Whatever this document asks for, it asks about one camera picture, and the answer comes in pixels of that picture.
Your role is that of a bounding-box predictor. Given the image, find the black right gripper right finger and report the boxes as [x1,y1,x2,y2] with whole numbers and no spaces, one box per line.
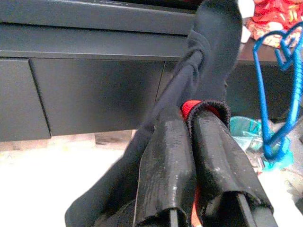
[190,113,279,227]

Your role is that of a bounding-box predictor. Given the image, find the black TV cabinet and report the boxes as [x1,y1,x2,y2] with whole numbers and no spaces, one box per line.
[0,0,303,143]

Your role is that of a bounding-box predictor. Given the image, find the red snack packets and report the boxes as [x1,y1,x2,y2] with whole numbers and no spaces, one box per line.
[246,0,303,49]

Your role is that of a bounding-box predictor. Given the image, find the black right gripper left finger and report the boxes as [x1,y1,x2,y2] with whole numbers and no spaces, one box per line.
[133,119,197,227]

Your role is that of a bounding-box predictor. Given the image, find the black shirt with red collar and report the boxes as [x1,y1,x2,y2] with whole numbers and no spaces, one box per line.
[64,0,274,227]

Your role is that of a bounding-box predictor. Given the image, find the blue hanger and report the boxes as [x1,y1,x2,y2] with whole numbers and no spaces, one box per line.
[251,20,303,161]

